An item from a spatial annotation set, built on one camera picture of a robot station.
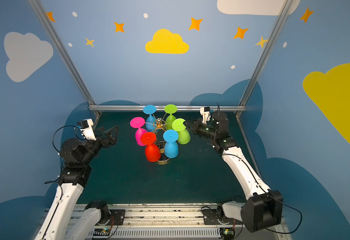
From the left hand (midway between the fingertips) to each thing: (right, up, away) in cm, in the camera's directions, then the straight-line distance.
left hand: (109, 126), depth 69 cm
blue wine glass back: (+17, +10, +13) cm, 23 cm away
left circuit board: (-6, -53, +4) cm, 54 cm away
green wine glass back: (+29, +10, +14) cm, 33 cm away
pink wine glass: (+12, +2, +7) cm, 14 cm away
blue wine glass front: (+29, -11, +7) cm, 32 cm away
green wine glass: (+36, -6, +10) cm, 38 cm away
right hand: (+36, +3, +3) cm, 36 cm away
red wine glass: (+20, -13, +6) cm, 24 cm away
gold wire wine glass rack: (+23, +1, +7) cm, 24 cm away
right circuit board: (+57, -54, +4) cm, 78 cm away
